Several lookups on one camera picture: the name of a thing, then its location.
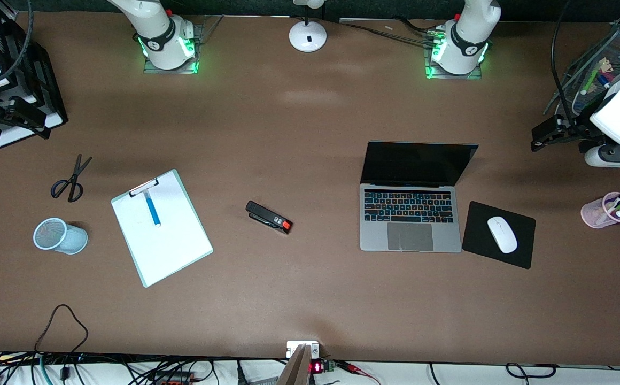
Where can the blue marker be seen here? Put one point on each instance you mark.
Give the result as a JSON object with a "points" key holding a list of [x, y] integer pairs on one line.
{"points": [[153, 211]]}

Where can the silver laptop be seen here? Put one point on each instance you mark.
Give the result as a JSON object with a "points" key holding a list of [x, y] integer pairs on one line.
{"points": [[409, 238]]}

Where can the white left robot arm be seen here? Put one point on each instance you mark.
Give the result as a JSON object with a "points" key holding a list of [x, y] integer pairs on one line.
{"points": [[467, 43]]}

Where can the green marker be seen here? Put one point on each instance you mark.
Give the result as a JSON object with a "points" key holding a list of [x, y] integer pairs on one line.
{"points": [[590, 81]]}

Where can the blue-capped white marker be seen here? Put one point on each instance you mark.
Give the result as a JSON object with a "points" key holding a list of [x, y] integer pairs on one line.
{"points": [[604, 80]]}

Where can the white printer paper stack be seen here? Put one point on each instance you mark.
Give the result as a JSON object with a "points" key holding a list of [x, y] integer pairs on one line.
{"points": [[8, 140]]}

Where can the black stacked letter tray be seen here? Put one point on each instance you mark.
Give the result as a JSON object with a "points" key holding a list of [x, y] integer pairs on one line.
{"points": [[48, 91]]}

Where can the tan wooden figure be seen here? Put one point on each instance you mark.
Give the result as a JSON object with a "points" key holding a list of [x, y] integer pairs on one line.
{"points": [[606, 65]]}

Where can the pink translucent pen cup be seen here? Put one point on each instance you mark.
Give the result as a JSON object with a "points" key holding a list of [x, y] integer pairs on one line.
{"points": [[593, 214]]}

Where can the white computer mouse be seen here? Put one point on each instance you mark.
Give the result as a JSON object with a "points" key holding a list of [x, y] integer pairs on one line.
{"points": [[502, 234]]}

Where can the black mouse pad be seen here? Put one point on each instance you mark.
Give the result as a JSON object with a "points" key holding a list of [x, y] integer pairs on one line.
{"points": [[475, 235]]}

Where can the blue mesh pen cup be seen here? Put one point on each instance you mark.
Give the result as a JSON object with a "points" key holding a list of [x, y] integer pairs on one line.
{"points": [[72, 240]]}

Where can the mint green clipboard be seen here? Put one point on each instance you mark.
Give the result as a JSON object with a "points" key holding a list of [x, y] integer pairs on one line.
{"points": [[144, 187]]}

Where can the blank white paper sheet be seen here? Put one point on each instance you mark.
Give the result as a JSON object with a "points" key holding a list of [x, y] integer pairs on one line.
{"points": [[171, 246]]}

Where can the white desk lamp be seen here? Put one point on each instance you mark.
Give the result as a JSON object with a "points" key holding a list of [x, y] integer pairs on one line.
{"points": [[308, 37]]}

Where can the black stapler orange tip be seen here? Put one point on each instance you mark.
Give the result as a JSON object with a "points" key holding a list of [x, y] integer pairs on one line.
{"points": [[267, 215]]}

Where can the orange black connector strip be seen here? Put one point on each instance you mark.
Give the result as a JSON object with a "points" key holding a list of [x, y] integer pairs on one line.
{"points": [[173, 379]]}

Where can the red LED display module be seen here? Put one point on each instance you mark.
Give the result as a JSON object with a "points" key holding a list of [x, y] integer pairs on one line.
{"points": [[316, 367]]}

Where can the white power box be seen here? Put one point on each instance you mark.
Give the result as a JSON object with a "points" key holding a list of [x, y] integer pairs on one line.
{"points": [[294, 346]]}

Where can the metal base plate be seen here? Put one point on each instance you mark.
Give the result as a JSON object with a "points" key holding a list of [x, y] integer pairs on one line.
{"points": [[451, 76], [152, 68]]}

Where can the brown wooden post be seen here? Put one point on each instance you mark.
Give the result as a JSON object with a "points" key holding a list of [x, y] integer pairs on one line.
{"points": [[295, 371]]}

